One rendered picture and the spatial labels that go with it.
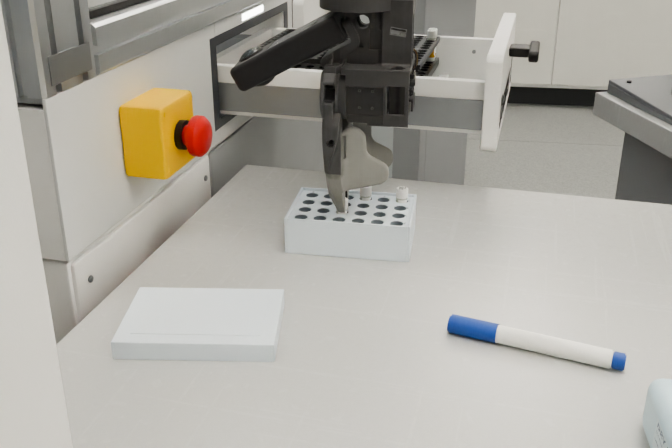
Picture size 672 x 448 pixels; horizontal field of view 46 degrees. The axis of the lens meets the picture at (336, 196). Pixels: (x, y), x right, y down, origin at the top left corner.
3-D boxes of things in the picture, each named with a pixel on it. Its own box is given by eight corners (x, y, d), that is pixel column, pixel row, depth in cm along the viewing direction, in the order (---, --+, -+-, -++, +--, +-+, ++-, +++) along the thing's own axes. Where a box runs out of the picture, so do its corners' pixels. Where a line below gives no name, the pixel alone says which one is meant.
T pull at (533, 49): (539, 50, 100) (540, 40, 100) (537, 63, 94) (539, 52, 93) (510, 49, 101) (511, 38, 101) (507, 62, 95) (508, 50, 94)
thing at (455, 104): (497, 80, 112) (501, 38, 110) (481, 135, 89) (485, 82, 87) (235, 64, 122) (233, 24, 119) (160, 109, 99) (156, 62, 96)
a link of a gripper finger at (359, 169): (385, 225, 75) (388, 131, 72) (324, 221, 76) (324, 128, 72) (389, 214, 78) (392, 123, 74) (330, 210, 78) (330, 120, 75)
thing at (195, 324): (284, 304, 69) (284, 288, 68) (274, 362, 61) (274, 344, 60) (141, 302, 69) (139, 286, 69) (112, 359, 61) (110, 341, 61)
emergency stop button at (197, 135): (217, 149, 78) (214, 111, 77) (200, 163, 75) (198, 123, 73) (189, 147, 79) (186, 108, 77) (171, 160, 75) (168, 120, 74)
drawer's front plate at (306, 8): (348, 36, 150) (348, -24, 145) (304, 71, 124) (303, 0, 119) (339, 35, 150) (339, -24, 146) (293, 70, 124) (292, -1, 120)
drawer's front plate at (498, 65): (510, 88, 114) (516, 12, 110) (495, 153, 88) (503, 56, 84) (497, 88, 114) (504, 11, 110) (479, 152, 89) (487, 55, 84)
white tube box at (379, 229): (415, 226, 84) (416, 193, 82) (409, 262, 76) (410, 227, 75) (301, 218, 86) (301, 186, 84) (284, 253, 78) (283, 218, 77)
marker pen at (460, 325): (624, 365, 60) (627, 348, 60) (622, 377, 59) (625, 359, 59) (451, 326, 66) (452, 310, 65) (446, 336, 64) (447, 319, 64)
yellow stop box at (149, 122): (203, 157, 81) (199, 89, 78) (172, 182, 74) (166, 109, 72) (158, 153, 82) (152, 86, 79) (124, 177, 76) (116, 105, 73)
